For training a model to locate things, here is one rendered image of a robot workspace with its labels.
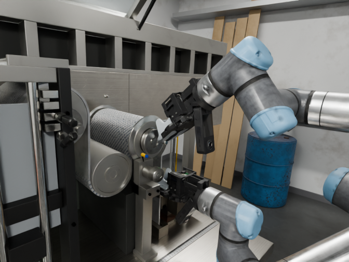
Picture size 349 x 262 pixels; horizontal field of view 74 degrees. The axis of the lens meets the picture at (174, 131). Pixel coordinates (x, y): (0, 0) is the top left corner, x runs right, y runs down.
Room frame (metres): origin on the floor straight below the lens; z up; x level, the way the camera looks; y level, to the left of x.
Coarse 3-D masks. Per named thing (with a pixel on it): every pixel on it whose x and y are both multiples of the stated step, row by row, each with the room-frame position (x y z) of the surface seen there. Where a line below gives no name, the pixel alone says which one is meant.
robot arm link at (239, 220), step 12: (216, 204) 0.52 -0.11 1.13; (228, 204) 0.50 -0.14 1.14; (240, 204) 0.49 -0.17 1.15; (216, 216) 0.51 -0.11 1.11; (228, 216) 0.48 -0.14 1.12; (240, 216) 0.47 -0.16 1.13; (252, 216) 0.46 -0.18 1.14; (228, 228) 0.48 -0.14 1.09; (240, 228) 0.46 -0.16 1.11; (252, 228) 0.45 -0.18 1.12; (240, 240) 0.47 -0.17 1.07
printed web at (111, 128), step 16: (0, 96) 0.54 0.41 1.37; (16, 96) 0.46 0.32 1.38; (80, 96) 0.52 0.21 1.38; (112, 112) 0.76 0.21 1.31; (96, 128) 0.75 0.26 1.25; (112, 128) 0.68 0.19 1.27; (128, 128) 0.64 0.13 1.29; (80, 144) 0.56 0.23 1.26; (112, 144) 0.68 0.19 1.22; (80, 160) 0.56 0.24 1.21; (80, 176) 0.56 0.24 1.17; (96, 192) 0.54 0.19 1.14
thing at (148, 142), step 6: (144, 132) 0.63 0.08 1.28; (150, 132) 0.62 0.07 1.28; (156, 132) 0.64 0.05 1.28; (144, 138) 0.61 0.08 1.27; (150, 138) 0.62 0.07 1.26; (156, 138) 0.65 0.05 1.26; (144, 144) 0.61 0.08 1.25; (150, 144) 0.63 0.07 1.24; (156, 144) 0.65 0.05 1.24; (162, 144) 0.66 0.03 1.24; (144, 150) 0.62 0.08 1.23; (150, 150) 0.63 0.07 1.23; (156, 150) 0.64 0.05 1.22
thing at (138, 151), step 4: (144, 124) 0.63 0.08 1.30; (148, 124) 0.64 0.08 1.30; (152, 124) 0.65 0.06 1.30; (140, 128) 0.62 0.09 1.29; (144, 128) 0.63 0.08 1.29; (156, 128) 0.66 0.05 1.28; (140, 132) 0.62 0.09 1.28; (136, 136) 0.61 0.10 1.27; (140, 136) 0.62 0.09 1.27; (136, 140) 0.61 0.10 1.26; (136, 144) 0.61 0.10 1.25; (136, 148) 0.61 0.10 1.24; (140, 148) 0.62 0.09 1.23; (136, 152) 0.61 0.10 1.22; (140, 152) 0.62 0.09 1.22; (140, 156) 0.62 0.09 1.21; (152, 156) 0.65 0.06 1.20
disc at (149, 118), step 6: (144, 120) 0.63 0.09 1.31; (150, 120) 0.65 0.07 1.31; (162, 120) 0.68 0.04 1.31; (138, 126) 0.62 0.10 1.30; (132, 132) 0.61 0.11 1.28; (132, 138) 0.61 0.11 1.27; (132, 144) 0.61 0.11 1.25; (132, 150) 0.61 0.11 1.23; (162, 150) 0.69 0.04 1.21; (132, 156) 0.61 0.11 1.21; (138, 156) 0.62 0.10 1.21; (156, 156) 0.67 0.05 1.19
